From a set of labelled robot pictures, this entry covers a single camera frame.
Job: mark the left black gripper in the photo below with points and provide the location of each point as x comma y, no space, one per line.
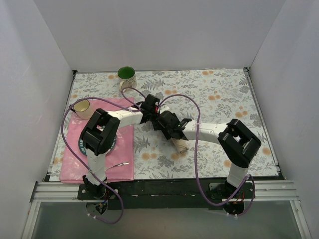
148,108

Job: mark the beige cloth napkin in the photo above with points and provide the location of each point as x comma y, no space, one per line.
180,145

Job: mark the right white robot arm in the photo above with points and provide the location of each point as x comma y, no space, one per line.
239,143

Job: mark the aluminium frame rail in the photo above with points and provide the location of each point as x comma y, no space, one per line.
263,190

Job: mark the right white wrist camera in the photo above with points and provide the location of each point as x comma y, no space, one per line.
161,109

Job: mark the silver fork on placemat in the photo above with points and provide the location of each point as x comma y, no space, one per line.
117,165

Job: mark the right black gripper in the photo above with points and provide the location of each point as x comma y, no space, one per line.
169,133

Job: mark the pink placemat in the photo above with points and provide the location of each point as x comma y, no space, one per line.
72,170

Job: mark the cream enamel cup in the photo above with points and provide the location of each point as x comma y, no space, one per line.
83,109

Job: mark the floral tablecloth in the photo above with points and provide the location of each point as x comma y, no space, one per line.
211,96

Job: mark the white plate with blue rim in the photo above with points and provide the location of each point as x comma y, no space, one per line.
83,150

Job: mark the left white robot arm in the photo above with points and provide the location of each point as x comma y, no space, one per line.
101,130

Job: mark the floral mug green inside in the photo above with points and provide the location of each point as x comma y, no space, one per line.
127,77

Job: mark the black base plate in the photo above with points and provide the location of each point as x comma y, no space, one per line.
164,193

